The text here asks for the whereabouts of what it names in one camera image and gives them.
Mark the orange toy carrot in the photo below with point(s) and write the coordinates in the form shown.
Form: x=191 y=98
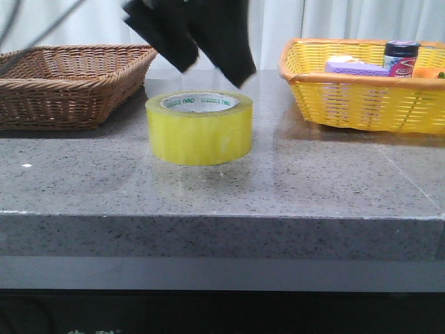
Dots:
x=428 y=72

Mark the brown wicker basket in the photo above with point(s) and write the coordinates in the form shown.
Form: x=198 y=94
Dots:
x=69 y=87

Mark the yellow packing tape roll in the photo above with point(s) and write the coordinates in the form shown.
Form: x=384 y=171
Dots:
x=200 y=128

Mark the purple foam block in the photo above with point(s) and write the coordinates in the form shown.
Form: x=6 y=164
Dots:
x=362 y=69

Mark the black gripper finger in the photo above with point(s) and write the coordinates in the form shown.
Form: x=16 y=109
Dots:
x=220 y=30
x=163 y=25

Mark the bread roll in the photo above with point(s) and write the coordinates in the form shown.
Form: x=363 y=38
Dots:
x=344 y=59

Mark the white curtain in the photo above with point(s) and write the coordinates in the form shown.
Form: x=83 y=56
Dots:
x=273 y=23

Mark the dark lidded gum jar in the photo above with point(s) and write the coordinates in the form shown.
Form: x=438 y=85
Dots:
x=400 y=57

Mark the yellow woven basket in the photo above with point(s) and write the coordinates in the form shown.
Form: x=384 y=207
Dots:
x=390 y=104

